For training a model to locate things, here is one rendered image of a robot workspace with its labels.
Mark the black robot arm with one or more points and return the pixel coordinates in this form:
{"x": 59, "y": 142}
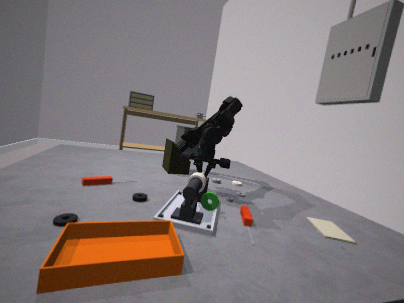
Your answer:
{"x": 215, "y": 128}

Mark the orange open tray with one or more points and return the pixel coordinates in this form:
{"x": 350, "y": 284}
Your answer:
{"x": 96, "y": 253}

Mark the green spacer ring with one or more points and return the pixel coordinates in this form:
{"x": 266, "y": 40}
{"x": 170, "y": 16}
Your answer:
{"x": 209, "y": 206}

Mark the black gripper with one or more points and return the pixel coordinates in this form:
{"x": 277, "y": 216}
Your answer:
{"x": 206, "y": 154}

